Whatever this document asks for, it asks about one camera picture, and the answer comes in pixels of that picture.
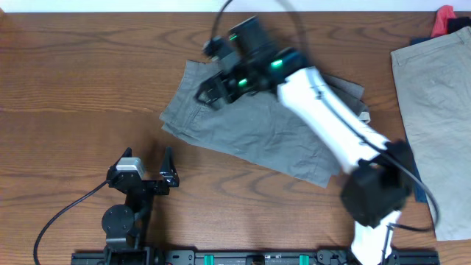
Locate beige khaki shorts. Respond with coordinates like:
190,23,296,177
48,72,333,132
391,26,470,241

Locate grey shorts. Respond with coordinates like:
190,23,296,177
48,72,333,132
159,60,371,188

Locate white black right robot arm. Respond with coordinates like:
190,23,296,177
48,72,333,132
195,17,412,264

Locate red cloth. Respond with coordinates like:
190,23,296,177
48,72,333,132
431,5,456,38

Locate black cloth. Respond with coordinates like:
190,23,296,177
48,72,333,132
447,17,471,34

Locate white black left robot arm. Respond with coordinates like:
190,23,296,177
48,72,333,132
101,147,180,265

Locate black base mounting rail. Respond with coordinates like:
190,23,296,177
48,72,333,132
71,250,441,265

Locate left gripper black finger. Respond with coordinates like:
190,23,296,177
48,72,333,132
116,147,132,163
160,146,179,180

